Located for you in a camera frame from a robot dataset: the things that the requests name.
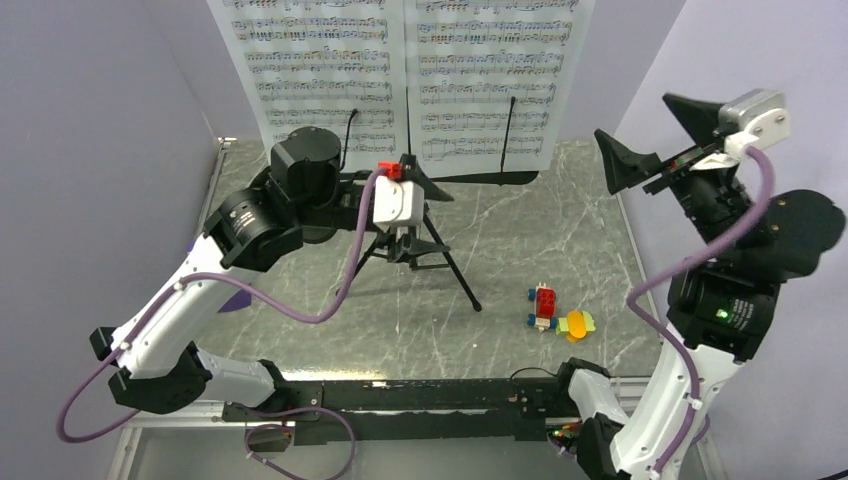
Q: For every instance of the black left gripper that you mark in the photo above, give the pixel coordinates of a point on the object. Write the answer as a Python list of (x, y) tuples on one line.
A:
[(407, 237)]

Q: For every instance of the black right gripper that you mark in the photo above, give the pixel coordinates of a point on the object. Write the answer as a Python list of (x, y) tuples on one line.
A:
[(624, 165)]

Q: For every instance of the black tripod music stand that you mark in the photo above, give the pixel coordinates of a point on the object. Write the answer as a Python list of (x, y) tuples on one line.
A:
[(380, 246)]

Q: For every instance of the sheet music page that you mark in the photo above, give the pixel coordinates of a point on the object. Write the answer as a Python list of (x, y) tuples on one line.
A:
[(338, 65), (488, 81)]

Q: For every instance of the purple metronome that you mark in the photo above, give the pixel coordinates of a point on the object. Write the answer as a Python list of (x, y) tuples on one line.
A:
[(238, 301)]

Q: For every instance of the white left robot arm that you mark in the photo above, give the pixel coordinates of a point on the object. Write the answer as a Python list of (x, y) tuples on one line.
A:
[(159, 368)]

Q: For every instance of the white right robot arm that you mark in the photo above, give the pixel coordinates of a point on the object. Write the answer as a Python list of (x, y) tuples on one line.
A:
[(721, 300)]

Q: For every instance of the black desktop microphone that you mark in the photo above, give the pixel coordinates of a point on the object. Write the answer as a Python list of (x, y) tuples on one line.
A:
[(315, 235)]

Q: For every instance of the red toy block car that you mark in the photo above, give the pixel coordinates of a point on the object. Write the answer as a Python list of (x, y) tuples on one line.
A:
[(544, 301)]

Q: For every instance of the green orange toy block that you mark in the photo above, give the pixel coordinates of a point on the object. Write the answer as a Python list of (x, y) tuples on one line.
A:
[(575, 326)]

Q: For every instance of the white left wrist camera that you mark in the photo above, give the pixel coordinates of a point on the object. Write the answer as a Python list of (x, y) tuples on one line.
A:
[(398, 202)]

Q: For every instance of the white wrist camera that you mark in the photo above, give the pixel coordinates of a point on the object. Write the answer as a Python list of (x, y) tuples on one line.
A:
[(758, 118), (398, 202)]

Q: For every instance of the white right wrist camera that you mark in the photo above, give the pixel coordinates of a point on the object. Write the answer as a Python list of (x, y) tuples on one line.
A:
[(758, 118)]

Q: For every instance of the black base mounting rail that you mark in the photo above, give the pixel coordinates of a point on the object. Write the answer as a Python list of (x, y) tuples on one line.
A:
[(522, 408)]

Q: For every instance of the aluminium frame rail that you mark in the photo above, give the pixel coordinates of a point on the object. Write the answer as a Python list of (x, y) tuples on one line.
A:
[(166, 417)]

